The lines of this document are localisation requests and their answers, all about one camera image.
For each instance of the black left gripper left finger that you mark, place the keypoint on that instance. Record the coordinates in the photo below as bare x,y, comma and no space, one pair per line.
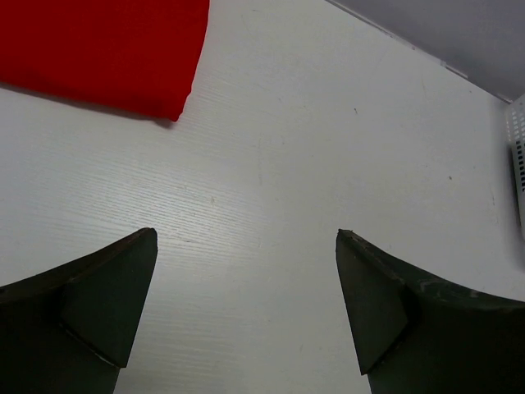
71,329

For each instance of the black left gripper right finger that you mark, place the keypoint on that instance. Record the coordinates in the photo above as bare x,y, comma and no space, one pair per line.
415,332

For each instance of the white plastic basket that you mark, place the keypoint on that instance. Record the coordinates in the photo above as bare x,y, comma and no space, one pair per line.
515,127

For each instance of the red folded t-shirt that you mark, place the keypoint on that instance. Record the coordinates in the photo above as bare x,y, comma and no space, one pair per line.
136,56

